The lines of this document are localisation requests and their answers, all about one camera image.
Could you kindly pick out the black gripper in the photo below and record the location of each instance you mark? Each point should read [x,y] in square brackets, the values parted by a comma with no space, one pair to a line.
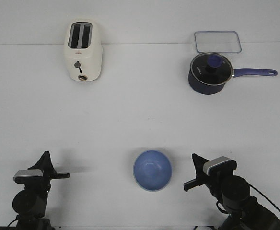
[212,182]
[39,179]

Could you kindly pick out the blue bowl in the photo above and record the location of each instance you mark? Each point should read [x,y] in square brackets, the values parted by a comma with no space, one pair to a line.
[152,170]

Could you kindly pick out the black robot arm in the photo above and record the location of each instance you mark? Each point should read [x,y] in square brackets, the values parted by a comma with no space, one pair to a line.
[233,195]
[30,203]

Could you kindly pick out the dark blue saucepan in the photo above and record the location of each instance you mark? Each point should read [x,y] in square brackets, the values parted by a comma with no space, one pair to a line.
[210,90]

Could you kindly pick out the glass pot lid blue knob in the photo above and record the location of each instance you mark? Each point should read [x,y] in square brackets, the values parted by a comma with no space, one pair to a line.
[211,69]

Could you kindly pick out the clear rectangular container lid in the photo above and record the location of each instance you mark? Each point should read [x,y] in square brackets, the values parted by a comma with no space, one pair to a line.
[217,41]

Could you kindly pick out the white two-slot toaster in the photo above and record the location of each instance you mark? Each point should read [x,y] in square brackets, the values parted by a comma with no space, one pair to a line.
[83,50]

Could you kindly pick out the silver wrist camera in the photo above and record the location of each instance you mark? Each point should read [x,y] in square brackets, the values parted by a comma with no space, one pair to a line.
[219,164]
[26,176]

